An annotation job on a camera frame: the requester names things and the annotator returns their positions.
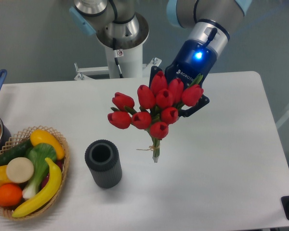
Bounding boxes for red tulip bouquet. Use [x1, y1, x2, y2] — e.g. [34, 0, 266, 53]
[107, 74, 204, 162]

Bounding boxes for yellow banana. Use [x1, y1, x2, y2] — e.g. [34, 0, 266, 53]
[12, 157, 62, 218]

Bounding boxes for dark grey ribbed vase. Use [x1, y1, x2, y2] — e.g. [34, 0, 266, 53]
[85, 140, 122, 189]

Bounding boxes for green cucumber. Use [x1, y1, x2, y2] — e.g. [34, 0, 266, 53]
[0, 140, 33, 166]

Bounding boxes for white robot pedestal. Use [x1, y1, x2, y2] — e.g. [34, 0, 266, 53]
[74, 44, 162, 80]

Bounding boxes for green bok choy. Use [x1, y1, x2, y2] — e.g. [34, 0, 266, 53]
[22, 143, 57, 200]

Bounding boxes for red fruit in basket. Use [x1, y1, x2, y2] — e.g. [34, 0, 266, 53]
[40, 160, 63, 189]

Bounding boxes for beige round slice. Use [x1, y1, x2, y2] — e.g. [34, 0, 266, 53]
[6, 157, 34, 183]

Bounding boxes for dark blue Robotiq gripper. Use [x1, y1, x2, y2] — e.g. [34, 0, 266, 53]
[148, 20, 231, 118]

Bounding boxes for woven wicker basket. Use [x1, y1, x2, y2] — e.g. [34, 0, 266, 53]
[0, 126, 70, 221]

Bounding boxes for orange fruit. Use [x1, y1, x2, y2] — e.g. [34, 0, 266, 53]
[0, 183, 22, 207]

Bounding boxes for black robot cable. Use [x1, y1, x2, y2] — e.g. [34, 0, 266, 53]
[112, 38, 124, 79]

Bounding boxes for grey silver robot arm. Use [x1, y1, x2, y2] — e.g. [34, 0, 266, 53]
[69, 0, 251, 88]

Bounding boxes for yellow squash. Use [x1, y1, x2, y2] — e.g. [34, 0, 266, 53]
[30, 129, 65, 160]

